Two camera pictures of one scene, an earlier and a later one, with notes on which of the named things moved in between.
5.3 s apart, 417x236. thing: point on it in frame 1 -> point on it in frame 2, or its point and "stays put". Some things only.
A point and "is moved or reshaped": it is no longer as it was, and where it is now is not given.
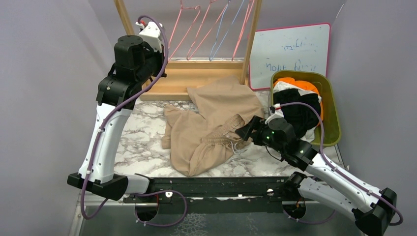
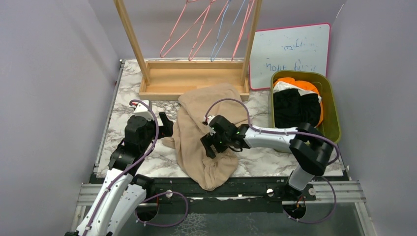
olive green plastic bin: (332, 127) stays put
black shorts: (302, 118) stays put
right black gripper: (257, 123) -> (207, 141)
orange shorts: (305, 85) stays put
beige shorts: (199, 141) is moved or reshaped
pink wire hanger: (243, 27) stays put
